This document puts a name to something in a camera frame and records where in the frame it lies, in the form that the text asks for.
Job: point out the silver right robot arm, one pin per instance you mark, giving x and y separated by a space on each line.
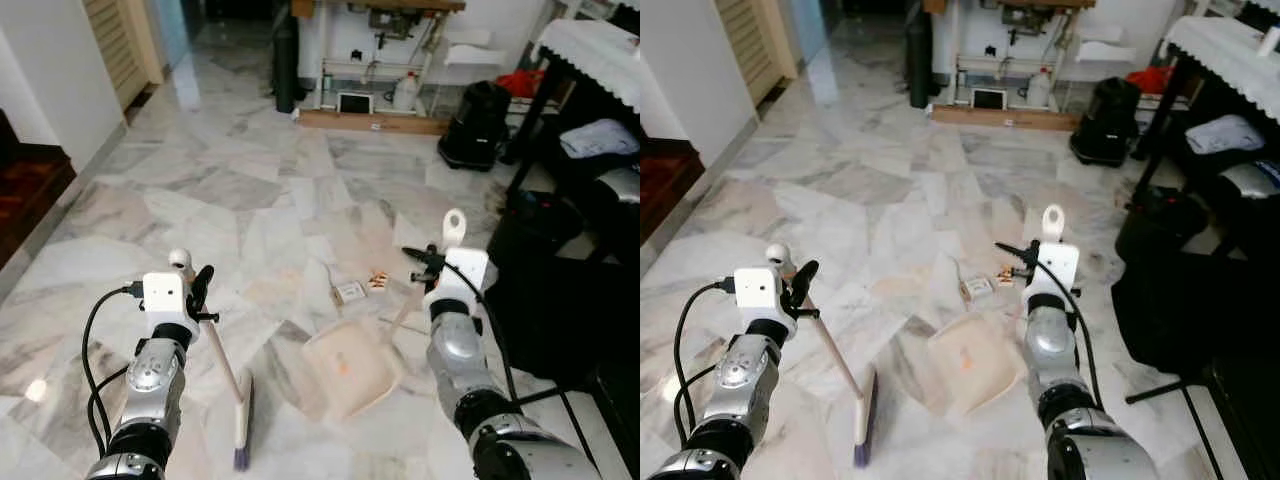
457 352
1050 345

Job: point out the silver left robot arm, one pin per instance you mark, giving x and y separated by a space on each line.
150 375
740 375

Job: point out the long wooden floor board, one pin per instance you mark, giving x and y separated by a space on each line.
370 122
1005 117

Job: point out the small brown trash piece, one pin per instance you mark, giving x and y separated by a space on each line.
377 281
1005 275

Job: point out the small cardboard box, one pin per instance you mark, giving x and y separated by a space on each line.
349 292
977 288

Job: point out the round black bag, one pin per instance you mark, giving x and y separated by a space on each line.
1160 220
540 220

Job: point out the black canister vacuum cleaner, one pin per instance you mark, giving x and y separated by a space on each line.
1105 120
475 125

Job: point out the large black case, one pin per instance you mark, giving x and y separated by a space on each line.
1200 310
570 310

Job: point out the small white framed tablet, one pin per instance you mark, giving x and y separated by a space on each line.
355 103
989 99

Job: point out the white plastic jug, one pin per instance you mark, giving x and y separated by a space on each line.
1040 90
406 93

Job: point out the black framed table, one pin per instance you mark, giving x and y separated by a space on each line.
1165 100
535 125

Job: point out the dark wooden staircase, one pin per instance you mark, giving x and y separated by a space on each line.
30 190
665 185

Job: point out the red plastic bag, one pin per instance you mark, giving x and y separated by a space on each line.
1150 80
520 83

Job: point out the silver case with blue label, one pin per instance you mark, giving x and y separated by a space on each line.
1250 180
620 185

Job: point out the folded white towel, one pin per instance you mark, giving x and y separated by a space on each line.
600 138
1225 133

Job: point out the tall black cylinder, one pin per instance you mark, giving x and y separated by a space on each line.
918 60
286 65

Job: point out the wooden louvre door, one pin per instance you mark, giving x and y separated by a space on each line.
120 45
755 40

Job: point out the white sewing machine table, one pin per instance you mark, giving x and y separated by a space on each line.
400 5
1045 5

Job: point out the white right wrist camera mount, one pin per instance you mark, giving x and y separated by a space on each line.
1058 265
468 272

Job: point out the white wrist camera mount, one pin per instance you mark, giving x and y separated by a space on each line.
163 292
1058 265
757 290
468 272

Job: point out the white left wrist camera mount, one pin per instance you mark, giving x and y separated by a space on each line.
163 292
757 290

